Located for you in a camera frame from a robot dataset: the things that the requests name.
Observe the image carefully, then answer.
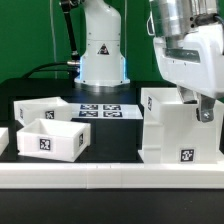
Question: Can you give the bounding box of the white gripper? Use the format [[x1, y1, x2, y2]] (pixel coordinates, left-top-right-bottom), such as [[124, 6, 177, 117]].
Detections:
[[153, 31, 224, 123]]

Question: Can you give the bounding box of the white drawer cabinet frame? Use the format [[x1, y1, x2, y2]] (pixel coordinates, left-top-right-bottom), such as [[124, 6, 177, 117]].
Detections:
[[139, 88, 224, 164]]

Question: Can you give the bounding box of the white drawer box front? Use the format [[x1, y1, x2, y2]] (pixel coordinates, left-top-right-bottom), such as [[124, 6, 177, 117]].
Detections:
[[17, 119, 91, 162]]

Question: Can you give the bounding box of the white drawer box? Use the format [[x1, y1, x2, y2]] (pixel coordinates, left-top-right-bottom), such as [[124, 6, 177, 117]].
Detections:
[[17, 119, 91, 162], [14, 97, 72, 126]]

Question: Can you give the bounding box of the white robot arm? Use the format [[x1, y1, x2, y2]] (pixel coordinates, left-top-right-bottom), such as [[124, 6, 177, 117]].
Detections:
[[75, 0, 224, 122]]

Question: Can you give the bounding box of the white drawer box rear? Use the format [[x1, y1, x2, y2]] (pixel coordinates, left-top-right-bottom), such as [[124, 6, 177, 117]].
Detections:
[[14, 97, 72, 126]]

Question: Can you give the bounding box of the marker tag sheet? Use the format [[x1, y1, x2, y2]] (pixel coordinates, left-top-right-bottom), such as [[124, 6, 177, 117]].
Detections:
[[71, 103, 143, 120]]

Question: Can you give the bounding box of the black cable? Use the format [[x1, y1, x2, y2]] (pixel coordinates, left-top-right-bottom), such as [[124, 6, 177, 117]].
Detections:
[[21, 61, 81, 80]]

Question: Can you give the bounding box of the white front rail fence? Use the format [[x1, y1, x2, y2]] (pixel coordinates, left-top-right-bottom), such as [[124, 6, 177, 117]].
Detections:
[[0, 163, 224, 189]]

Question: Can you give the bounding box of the white left rail piece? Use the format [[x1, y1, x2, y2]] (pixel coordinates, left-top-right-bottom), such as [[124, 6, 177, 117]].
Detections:
[[0, 127, 9, 156]]

